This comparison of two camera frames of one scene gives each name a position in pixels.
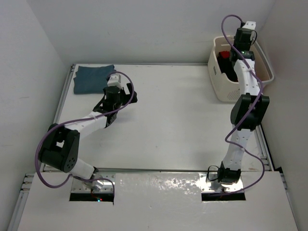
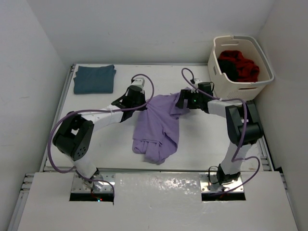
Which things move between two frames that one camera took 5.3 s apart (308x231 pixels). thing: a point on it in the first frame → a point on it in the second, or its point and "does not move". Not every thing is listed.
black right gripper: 250,42 → 186,94
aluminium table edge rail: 44,168 does not move
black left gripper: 126,96 → 142,96
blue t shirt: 92,80 does not move
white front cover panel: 160,202 does not move
